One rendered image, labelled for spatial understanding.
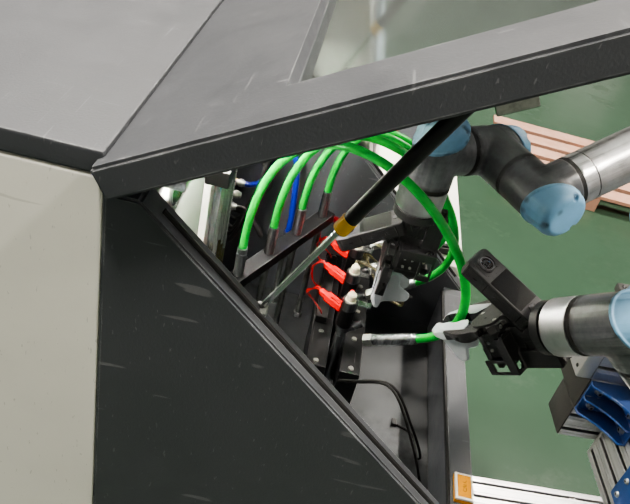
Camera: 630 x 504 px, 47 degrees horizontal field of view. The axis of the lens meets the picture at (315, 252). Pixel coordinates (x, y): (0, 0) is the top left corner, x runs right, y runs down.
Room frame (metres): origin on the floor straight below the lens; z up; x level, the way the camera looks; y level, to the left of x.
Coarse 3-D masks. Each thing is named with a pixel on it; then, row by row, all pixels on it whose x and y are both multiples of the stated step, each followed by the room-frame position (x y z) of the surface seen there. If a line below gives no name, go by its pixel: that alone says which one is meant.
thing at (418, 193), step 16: (352, 144) 0.92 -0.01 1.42; (288, 160) 0.95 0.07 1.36; (384, 160) 0.90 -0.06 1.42; (272, 176) 0.95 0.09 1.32; (256, 192) 0.96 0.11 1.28; (416, 192) 0.87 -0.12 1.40; (256, 208) 0.96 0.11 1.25; (432, 208) 0.86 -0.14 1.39; (240, 240) 0.97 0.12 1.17; (448, 240) 0.85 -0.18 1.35; (464, 288) 0.83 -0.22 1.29; (464, 304) 0.83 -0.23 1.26; (416, 336) 0.85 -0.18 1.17; (432, 336) 0.84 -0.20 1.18
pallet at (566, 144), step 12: (504, 120) 4.31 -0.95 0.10; (516, 120) 4.36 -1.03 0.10; (528, 132) 4.25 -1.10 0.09; (540, 132) 4.27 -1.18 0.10; (552, 132) 4.32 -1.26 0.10; (540, 144) 4.09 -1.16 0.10; (552, 144) 4.14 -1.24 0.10; (564, 144) 4.18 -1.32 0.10; (576, 144) 4.24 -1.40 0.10; (588, 144) 4.27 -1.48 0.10; (540, 156) 3.94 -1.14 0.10; (552, 156) 3.97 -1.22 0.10; (612, 192) 3.70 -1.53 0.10; (624, 192) 3.77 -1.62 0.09; (588, 204) 3.62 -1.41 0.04; (624, 204) 3.61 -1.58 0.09
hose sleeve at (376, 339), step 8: (376, 336) 0.87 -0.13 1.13; (384, 336) 0.87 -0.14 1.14; (392, 336) 0.86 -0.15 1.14; (400, 336) 0.86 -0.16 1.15; (408, 336) 0.85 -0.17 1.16; (376, 344) 0.86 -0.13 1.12; (384, 344) 0.86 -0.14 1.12; (392, 344) 0.86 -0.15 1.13; (400, 344) 0.85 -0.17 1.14; (408, 344) 0.85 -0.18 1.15; (416, 344) 0.85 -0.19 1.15
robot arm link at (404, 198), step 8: (400, 184) 0.97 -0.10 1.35; (400, 192) 0.96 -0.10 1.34; (408, 192) 0.95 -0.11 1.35; (448, 192) 0.97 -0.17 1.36; (400, 200) 0.95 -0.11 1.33; (408, 200) 0.94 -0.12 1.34; (416, 200) 0.94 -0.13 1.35; (432, 200) 0.94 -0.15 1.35; (440, 200) 0.95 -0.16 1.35; (400, 208) 0.96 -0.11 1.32; (408, 208) 0.94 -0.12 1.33; (416, 208) 0.94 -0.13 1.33; (424, 208) 0.94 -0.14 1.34; (440, 208) 0.95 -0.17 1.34; (416, 216) 0.94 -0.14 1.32; (424, 216) 0.94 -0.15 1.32
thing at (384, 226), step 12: (372, 216) 0.99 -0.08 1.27; (384, 216) 0.98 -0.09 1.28; (396, 216) 0.97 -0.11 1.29; (360, 228) 0.96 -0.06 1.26; (372, 228) 0.95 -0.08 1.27; (384, 228) 0.95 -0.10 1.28; (396, 228) 0.95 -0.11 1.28; (336, 240) 0.95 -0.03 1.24; (348, 240) 0.94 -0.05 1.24; (360, 240) 0.94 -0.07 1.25; (372, 240) 0.95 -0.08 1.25; (384, 240) 0.95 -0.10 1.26
